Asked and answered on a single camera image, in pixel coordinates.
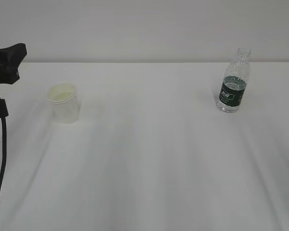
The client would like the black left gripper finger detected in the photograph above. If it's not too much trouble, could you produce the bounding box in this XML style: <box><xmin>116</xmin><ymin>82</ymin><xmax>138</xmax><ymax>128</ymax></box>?
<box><xmin>0</xmin><ymin>43</ymin><xmax>27</xmax><ymax>68</ymax></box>

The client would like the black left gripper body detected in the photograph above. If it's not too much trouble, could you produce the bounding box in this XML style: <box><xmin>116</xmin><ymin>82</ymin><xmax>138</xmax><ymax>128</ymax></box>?
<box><xmin>0</xmin><ymin>64</ymin><xmax>20</xmax><ymax>85</ymax></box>

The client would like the white paper cup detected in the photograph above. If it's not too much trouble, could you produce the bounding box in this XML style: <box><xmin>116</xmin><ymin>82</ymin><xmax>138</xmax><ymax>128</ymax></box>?
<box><xmin>46</xmin><ymin>83</ymin><xmax>80</xmax><ymax>124</ymax></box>

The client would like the clear water bottle green label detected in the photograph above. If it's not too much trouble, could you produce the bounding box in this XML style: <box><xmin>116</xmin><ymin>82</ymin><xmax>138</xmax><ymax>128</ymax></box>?
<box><xmin>216</xmin><ymin>48</ymin><xmax>251</xmax><ymax>113</ymax></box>

